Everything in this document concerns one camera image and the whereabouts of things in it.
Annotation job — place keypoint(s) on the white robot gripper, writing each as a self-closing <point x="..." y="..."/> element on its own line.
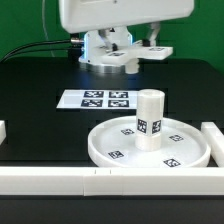
<point x="78" y="16"/>

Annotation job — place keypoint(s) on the white cross-shaped table base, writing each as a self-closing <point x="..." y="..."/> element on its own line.
<point x="129" y="57"/>

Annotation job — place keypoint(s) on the white round table top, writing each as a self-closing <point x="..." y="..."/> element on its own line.
<point x="131" y="142"/>

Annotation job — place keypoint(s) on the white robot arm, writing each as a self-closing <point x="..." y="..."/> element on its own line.
<point x="119" y="33"/>

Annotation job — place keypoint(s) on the white marker plate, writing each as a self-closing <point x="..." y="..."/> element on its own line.
<point x="98" y="99"/>

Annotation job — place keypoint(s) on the white right fence bar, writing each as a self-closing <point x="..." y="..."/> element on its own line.
<point x="216" y="140"/>

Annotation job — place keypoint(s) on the white fence bar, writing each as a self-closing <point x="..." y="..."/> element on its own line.
<point x="2" y="131"/>
<point x="92" y="181"/>
<point x="216" y="140"/>

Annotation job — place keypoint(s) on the white left fence bar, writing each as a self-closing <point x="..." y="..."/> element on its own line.
<point x="2" y="131"/>

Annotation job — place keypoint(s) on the white front fence bar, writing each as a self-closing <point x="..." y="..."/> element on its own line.
<point x="92" y="181"/>

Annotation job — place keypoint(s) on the black vertical cable connector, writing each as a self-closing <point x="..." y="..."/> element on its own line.
<point x="75" y="36"/>

